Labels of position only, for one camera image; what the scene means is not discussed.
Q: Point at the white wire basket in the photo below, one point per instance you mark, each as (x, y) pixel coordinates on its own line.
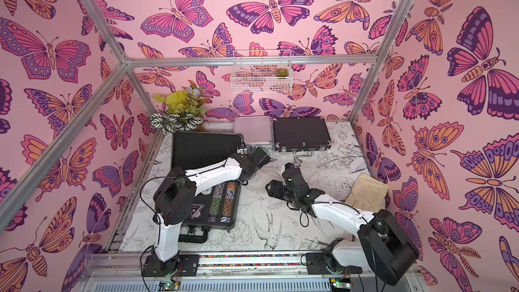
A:
(254, 70)

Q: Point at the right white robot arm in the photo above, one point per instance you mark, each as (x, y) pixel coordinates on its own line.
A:
(385, 248)

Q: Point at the small green succulent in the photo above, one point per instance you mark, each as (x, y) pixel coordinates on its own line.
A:
(282, 72)

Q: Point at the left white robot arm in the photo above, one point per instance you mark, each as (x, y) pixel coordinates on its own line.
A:
(175, 196)

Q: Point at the large black poker case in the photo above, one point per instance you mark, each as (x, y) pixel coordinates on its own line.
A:
(216, 207)

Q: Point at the small silver poker case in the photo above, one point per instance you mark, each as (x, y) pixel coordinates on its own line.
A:
(255, 130)

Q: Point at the striped leaf plant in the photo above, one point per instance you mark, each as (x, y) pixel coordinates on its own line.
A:
(169, 123)

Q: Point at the aluminium front rail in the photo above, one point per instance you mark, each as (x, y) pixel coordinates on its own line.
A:
(237, 271)

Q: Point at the black medium poker case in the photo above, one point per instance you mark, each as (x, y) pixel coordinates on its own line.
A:
(301, 134)

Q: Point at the yellow-green leafy plant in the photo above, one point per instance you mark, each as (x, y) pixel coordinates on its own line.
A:
(188, 101)

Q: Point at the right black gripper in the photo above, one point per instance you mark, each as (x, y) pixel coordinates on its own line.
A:
(290, 174)

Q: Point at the beige work glove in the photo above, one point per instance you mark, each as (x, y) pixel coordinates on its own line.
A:
(368, 194)

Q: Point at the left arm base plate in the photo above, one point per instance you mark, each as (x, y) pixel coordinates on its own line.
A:
(179, 265)

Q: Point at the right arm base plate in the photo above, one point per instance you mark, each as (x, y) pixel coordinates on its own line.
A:
(324, 263)

